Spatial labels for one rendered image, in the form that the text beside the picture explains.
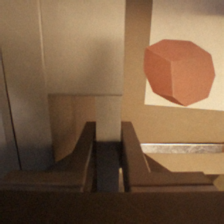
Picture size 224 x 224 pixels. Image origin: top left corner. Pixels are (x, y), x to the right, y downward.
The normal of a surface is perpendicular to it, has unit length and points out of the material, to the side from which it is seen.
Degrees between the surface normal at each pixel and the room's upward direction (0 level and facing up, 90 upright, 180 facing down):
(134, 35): 0
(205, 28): 0
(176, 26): 0
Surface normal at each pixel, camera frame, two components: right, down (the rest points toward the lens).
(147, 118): 0.00, 0.28
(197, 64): 0.27, 0.29
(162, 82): -0.63, 0.32
